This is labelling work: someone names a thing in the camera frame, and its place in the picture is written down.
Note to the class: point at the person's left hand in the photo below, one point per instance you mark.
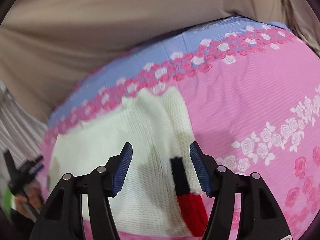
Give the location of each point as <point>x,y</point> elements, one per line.
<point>33,197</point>

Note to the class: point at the white satin curtain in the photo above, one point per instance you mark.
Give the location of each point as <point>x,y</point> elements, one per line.
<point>21,134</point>

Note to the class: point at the green plush toy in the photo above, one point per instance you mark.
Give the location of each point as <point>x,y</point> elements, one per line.
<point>8,201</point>

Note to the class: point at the white red black knit sweater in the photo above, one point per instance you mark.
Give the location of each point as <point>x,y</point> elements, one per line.
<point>161,194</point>

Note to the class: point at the beige fabric headboard cover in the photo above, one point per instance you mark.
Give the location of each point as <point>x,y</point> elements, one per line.
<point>47,46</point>

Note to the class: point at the pink floral bed sheet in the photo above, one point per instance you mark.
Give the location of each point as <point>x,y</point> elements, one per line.
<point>251,90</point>

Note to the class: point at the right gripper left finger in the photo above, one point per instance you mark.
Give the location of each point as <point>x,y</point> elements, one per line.
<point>62,216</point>

